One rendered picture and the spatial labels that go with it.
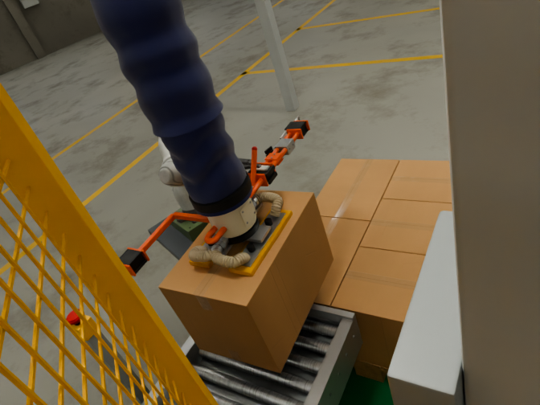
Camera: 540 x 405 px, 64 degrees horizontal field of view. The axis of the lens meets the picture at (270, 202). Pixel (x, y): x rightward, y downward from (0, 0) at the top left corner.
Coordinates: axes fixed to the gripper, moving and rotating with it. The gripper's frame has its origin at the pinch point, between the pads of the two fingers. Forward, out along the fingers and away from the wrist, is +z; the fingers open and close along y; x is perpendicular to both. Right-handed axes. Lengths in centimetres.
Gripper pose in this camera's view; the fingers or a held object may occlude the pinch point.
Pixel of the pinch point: (263, 172)
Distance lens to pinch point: 177.4
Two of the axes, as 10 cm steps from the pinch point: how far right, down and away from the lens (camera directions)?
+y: 2.8, 7.8, 5.6
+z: 8.4, 0.8, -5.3
